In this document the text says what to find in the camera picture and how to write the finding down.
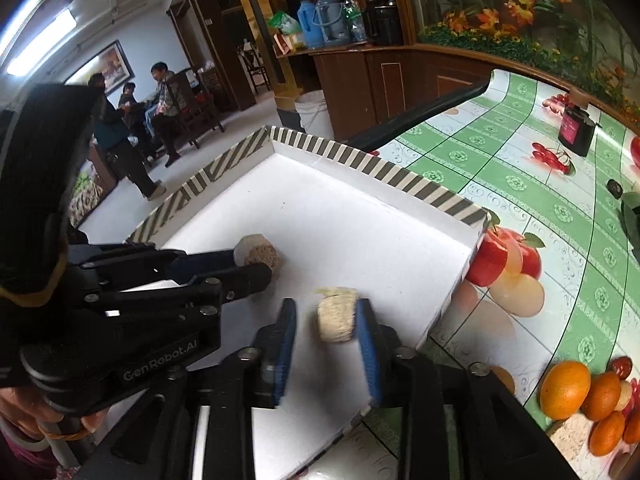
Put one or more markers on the speckled pink sponge block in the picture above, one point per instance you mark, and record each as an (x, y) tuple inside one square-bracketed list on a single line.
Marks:
[(570, 436)]

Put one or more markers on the grey-blue thermos jug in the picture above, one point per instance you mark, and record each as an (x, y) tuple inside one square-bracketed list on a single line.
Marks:
[(329, 17)]

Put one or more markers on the seated person middle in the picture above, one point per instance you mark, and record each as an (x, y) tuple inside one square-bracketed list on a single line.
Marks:
[(135, 117)]

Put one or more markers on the ceiling fluorescent light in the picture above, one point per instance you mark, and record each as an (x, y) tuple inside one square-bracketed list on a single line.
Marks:
[(42, 45)]

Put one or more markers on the framed wall painting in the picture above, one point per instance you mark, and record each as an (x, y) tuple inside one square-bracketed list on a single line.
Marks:
[(111, 62)]

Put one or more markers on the standing person dark jacket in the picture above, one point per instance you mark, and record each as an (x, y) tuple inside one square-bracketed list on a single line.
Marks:
[(112, 135)]

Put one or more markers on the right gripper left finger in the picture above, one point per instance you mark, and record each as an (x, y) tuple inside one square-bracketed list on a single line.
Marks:
[(213, 435)]

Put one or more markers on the orange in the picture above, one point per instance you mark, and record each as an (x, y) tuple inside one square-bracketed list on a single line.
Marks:
[(606, 434), (631, 433), (564, 389), (603, 396)]

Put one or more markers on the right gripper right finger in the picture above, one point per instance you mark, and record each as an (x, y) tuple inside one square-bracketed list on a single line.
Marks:
[(455, 423)]

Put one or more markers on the green leafy vegetable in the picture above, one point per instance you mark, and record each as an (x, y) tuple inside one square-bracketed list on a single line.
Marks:
[(629, 210)]

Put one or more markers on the wooden cabinet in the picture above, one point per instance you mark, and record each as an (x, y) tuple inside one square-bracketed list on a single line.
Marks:
[(365, 85)]

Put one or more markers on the blue water jug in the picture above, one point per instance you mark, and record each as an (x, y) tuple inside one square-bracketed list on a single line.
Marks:
[(312, 33)]

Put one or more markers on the seated person facing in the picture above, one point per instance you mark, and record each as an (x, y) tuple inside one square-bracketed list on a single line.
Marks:
[(170, 104)]

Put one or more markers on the green snack bag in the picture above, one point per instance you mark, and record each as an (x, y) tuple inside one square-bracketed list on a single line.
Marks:
[(289, 35)]

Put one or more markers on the person left hand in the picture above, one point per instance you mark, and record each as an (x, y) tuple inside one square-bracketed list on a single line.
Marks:
[(23, 407)]

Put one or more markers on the white striped-rim tray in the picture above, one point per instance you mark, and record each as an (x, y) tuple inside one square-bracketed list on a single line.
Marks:
[(338, 217)]

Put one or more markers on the white bucket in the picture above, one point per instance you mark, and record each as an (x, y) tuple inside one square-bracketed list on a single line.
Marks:
[(314, 114)]

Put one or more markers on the green fruit-print tablecloth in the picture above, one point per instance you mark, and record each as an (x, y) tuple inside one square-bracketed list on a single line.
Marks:
[(567, 244)]

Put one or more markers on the dark small fruit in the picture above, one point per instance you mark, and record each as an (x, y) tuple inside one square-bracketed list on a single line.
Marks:
[(615, 189)]

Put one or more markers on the red jujube date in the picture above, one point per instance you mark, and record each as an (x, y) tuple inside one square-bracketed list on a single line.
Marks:
[(621, 366)]

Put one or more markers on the tan round longan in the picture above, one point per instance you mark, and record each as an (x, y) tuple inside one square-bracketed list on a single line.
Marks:
[(625, 395)]

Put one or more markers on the pale ridged block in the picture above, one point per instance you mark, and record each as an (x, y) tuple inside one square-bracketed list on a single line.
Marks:
[(336, 313)]

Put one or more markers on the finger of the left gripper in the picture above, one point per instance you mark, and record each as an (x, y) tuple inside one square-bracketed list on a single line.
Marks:
[(204, 295), (136, 260)]

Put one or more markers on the beige ridged round block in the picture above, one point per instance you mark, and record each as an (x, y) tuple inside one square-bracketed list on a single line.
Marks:
[(255, 248)]

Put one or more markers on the black pink-label jar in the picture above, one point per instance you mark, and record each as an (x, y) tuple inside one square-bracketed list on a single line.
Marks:
[(576, 130)]

